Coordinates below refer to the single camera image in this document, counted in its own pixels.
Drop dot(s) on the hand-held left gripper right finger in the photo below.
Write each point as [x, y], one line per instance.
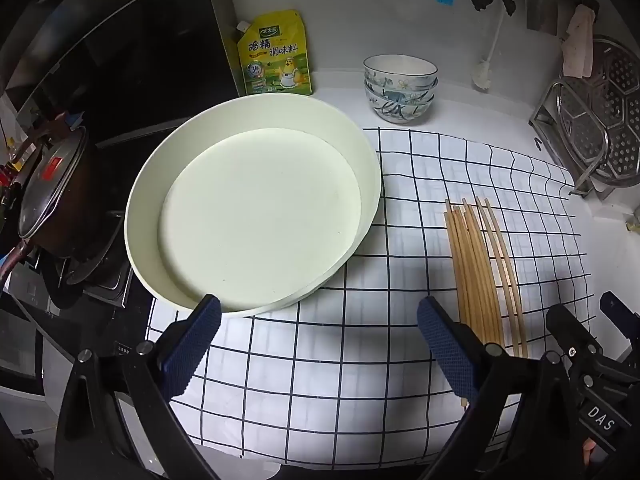
[445, 345]

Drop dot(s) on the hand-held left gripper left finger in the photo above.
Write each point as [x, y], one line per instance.
[192, 345]

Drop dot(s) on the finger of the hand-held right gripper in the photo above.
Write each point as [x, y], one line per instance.
[617, 307]
[567, 327]

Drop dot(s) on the bundle of wooden chopsticks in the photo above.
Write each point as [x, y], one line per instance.
[475, 285]

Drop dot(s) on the cream round tray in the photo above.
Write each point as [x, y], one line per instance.
[260, 210]

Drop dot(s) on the white black-grid table mat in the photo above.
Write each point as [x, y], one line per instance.
[350, 360]

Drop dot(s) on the black gas stove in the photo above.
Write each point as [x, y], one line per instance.
[75, 320]

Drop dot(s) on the stainless steel dish rack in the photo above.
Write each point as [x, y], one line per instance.
[582, 180]

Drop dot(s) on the dark brown cooking pot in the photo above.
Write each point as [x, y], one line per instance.
[80, 220]

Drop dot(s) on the stainless steel steamer plate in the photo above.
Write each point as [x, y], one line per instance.
[620, 110]

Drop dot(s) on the glass pot lid red sticker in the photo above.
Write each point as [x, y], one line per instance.
[47, 185]

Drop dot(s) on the white blue-floral bowl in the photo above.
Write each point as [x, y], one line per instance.
[400, 92]
[400, 67]
[400, 112]

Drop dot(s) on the cluster of condiment bottles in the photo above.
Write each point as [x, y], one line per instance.
[7, 165]

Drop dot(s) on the pale pink dishcloth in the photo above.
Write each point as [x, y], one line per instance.
[577, 45]

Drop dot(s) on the yellow seasoning pouch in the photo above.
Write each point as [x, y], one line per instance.
[275, 55]

